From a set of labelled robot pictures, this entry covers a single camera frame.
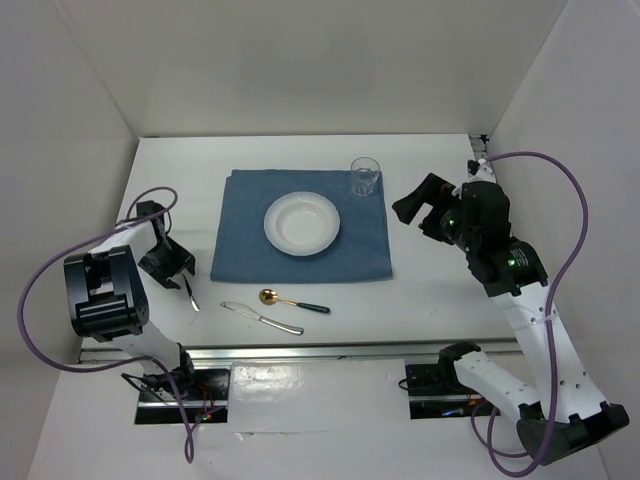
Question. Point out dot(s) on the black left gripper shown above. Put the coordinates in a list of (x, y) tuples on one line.
[(182, 258)]

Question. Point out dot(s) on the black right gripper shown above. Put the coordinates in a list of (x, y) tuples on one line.
[(432, 188)]

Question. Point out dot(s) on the silver fork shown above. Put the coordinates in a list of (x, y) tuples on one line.
[(191, 295)]

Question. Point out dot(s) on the clear drinking glass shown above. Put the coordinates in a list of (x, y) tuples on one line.
[(365, 172)]

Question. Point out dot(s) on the blue cloth napkin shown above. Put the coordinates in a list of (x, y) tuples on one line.
[(243, 254)]

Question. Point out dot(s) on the silver butter knife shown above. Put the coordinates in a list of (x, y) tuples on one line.
[(250, 313)]

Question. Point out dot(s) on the gold spoon dark handle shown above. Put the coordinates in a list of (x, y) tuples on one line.
[(270, 297)]

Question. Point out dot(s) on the white plate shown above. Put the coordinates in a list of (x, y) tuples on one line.
[(301, 224)]

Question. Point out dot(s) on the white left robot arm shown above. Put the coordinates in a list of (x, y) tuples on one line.
[(108, 303)]

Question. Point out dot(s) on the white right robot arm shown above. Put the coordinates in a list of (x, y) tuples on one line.
[(563, 411)]

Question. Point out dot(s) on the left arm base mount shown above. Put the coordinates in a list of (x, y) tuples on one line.
[(206, 401)]

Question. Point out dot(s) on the aluminium front rail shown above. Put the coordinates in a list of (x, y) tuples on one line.
[(299, 352)]

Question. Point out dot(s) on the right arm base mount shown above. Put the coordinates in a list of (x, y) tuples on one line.
[(430, 398)]

